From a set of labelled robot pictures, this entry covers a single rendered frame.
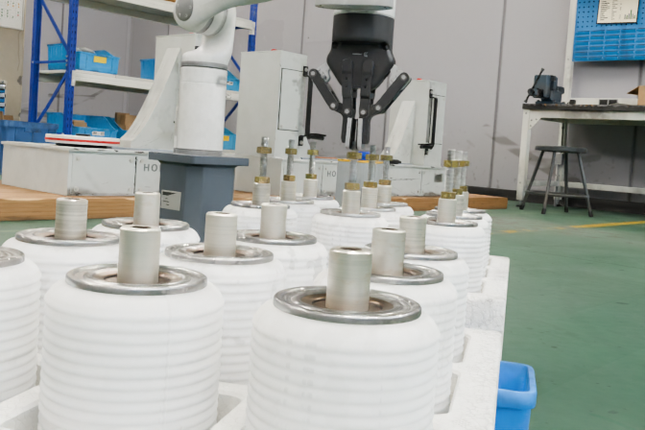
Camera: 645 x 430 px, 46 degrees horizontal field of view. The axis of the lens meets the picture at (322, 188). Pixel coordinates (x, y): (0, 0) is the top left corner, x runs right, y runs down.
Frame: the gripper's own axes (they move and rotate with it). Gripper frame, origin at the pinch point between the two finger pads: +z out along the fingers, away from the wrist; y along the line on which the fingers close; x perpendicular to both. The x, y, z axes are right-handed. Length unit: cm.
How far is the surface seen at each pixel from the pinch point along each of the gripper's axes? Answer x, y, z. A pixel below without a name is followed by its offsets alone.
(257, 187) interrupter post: 1.1, 11.9, 7.6
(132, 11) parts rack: -520, 319, -106
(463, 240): 4.1, -14.3, 11.5
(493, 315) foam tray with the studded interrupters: 7.7, -18.4, 19.0
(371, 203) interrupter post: -10.9, -0.6, 9.2
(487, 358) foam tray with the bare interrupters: 33.4, -18.6, 17.2
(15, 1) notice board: -508, 429, -110
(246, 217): 4.8, 11.9, 11.2
